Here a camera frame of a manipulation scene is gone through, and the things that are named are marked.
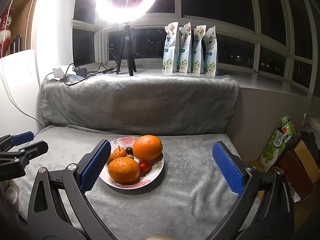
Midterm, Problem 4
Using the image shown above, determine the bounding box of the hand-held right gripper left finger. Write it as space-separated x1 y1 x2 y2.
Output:
27 139 118 240

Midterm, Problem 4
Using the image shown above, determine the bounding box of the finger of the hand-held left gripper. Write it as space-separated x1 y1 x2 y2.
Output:
0 131 35 147
0 140 49 163

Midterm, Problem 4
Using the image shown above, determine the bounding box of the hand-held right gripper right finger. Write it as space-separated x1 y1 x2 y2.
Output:
209 141 295 240

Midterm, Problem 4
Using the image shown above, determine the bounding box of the small tangerine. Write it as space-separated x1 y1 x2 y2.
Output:
111 146 127 160

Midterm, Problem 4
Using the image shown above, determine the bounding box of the large rough-skinned orange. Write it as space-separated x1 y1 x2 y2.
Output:
108 157 140 183

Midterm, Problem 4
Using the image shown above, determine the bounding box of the red tomato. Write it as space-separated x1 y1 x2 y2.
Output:
139 160 152 176

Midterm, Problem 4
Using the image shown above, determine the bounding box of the smooth bright orange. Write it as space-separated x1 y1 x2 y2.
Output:
132 135 163 161

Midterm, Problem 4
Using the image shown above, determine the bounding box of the white floral plate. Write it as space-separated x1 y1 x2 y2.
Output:
99 137 165 189

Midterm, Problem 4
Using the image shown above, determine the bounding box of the person's right hand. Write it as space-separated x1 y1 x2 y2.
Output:
147 233 170 240

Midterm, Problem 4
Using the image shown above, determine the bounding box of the green carton box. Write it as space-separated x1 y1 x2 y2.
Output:
260 127 288 173

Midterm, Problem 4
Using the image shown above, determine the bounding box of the white cabinet with wooden niche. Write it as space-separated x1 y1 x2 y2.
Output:
0 0 75 135

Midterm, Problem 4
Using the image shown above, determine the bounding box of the dark red box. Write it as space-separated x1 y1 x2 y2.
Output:
279 151 315 200

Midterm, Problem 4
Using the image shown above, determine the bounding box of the grey fleece bolster cushion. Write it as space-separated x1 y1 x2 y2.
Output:
40 74 240 135

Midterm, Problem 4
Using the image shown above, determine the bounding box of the white power strip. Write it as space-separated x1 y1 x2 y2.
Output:
52 65 75 80

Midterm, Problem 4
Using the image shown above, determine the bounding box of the green snack bag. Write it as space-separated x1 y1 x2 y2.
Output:
279 116 297 144

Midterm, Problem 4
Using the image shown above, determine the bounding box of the brown cardboard box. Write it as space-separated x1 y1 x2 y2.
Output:
294 140 320 183

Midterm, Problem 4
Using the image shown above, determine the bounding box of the red and white vase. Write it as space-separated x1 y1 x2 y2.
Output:
0 8 15 57

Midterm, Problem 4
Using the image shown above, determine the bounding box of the white floral refill pouch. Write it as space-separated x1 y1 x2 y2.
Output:
204 26 218 77
162 22 180 74
191 25 207 75
177 22 192 74

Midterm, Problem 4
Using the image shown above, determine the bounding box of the black tripod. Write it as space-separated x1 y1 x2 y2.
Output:
115 22 137 77

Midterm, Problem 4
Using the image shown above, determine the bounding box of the white cable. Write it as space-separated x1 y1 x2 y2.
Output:
0 0 47 127

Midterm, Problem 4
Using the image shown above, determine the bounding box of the white bead cord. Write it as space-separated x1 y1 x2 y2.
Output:
24 0 42 50

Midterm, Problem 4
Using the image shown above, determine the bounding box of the window with white frame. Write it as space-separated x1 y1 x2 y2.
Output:
72 0 320 98

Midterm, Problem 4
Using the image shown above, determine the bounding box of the ring light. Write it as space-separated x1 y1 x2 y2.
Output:
96 0 160 23

